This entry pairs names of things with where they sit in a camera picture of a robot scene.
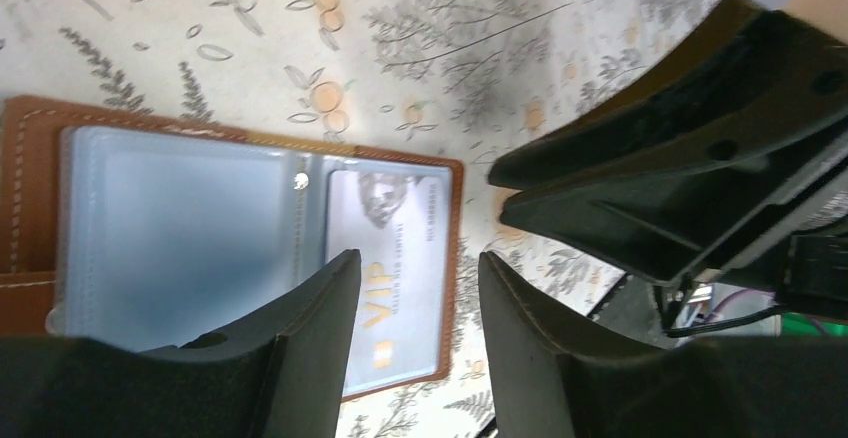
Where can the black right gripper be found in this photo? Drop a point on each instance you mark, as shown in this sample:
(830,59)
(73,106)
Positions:
(774,221)

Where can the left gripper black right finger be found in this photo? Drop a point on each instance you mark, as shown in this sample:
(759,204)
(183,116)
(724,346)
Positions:
(556,373)

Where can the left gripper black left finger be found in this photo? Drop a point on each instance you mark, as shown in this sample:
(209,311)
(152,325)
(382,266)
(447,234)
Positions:
(276,372)

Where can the brown leather card holder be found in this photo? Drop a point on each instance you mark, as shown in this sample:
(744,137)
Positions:
(144,232)

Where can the silver VIP card in holder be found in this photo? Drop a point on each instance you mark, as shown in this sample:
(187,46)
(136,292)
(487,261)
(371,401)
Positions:
(398,221)

